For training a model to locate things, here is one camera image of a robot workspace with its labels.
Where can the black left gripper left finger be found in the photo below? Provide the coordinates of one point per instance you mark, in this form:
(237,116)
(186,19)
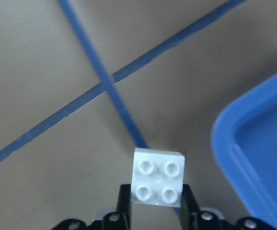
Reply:
(119,217)

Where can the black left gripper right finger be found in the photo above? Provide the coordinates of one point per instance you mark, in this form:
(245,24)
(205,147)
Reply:
(190,215)

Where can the white toy block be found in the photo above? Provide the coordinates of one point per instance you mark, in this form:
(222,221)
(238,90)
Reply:
(157,177)

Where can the blue plastic tray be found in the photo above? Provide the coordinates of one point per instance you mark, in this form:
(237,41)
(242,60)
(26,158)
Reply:
(244,144)

